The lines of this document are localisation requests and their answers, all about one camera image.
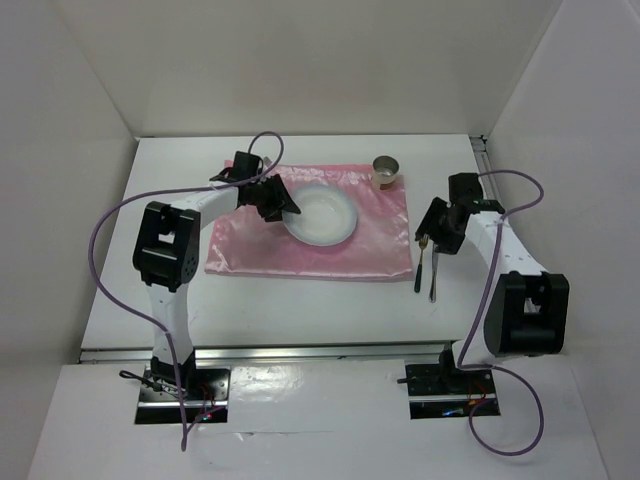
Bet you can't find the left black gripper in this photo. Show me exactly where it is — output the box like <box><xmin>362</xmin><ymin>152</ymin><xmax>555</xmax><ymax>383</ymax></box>
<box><xmin>247</xmin><ymin>173</ymin><xmax>300</xmax><ymax>223</ymax></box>

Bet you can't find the white round plate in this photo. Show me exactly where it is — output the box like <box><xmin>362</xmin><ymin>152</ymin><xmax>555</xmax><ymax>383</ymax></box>
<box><xmin>283</xmin><ymin>184</ymin><xmax>358</xmax><ymax>247</ymax></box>

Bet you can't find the small metal cup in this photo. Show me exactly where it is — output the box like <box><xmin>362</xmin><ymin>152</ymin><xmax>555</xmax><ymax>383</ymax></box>
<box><xmin>371</xmin><ymin>155</ymin><xmax>400</xmax><ymax>191</ymax></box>

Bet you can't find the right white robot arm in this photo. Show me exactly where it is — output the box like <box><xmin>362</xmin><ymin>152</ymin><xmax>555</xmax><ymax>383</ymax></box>
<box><xmin>415</xmin><ymin>173</ymin><xmax>570</xmax><ymax>392</ymax></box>

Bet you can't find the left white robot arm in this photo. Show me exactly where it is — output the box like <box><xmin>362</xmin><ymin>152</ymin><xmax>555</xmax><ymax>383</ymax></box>
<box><xmin>133</xmin><ymin>152</ymin><xmax>301</xmax><ymax>399</ymax></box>

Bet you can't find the silver table knife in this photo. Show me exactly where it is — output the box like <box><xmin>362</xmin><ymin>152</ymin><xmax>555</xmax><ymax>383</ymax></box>
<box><xmin>429</xmin><ymin>247</ymin><xmax>439</xmax><ymax>303</ymax></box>

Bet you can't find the gold fork dark handle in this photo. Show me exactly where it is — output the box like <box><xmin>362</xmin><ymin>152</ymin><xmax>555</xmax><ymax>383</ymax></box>
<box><xmin>413</xmin><ymin>235</ymin><xmax>429</xmax><ymax>293</ymax></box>

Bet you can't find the aluminium front rail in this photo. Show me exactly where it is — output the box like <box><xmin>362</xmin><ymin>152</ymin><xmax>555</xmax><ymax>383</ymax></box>
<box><xmin>77</xmin><ymin>339</ymin><xmax>551</xmax><ymax>365</ymax></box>

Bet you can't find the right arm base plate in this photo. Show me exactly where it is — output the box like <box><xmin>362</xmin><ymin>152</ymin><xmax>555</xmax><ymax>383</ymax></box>
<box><xmin>397</xmin><ymin>349</ymin><xmax>500</xmax><ymax>420</ymax></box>

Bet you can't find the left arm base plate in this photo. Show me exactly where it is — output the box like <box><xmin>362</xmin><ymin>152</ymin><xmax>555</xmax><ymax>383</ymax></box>
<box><xmin>119</xmin><ymin>368</ymin><xmax>231</xmax><ymax>425</ymax></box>

